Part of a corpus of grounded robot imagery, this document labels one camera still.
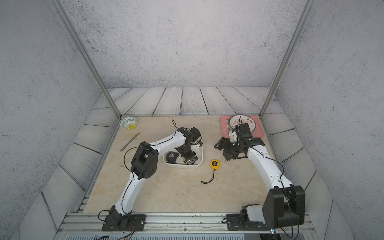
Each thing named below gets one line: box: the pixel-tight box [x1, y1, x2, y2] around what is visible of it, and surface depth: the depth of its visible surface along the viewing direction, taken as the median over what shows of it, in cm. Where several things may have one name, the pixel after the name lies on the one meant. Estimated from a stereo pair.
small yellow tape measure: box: [210, 159, 221, 171], surface depth 93 cm
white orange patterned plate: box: [229, 114, 256, 133], surface depth 117 cm
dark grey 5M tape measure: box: [166, 151, 180, 164], surface depth 95 cm
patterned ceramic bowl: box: [120, 116, 138, 130], surface depth 117 cm
